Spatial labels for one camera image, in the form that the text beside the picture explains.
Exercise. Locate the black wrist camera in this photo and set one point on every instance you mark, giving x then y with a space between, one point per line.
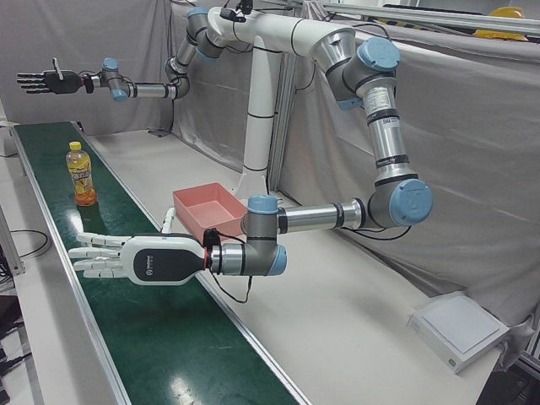
211 237

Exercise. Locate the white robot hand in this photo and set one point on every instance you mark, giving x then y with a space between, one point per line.
164 259

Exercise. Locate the yellow hard hat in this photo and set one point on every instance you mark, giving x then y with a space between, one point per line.
508 12

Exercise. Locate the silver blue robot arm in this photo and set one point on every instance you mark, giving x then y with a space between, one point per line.
147 90
388 139

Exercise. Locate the orange juice bottle yellow cap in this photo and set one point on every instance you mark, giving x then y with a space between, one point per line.
82 185

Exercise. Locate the aluminium support post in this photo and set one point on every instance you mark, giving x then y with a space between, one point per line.
282 126

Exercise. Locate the white robot torso column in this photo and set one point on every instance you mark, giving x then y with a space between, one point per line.
257 105

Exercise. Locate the pink plastic basket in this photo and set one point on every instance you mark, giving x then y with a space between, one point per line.
202 208

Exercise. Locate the black head camera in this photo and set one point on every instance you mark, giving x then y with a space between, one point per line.
230 13

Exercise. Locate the grey fabric curtain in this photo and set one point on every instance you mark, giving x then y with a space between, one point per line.
464 169
84 42

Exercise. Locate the aluminium profile frame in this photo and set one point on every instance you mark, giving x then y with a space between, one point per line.
422 16

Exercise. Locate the flat white box device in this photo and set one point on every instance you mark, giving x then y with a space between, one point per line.
460 329

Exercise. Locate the green conveyor belt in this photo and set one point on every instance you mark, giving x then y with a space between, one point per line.
126 295

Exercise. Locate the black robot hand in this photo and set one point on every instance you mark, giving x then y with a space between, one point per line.
63 83

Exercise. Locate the white conveyor control box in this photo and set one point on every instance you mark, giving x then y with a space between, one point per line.
6 143

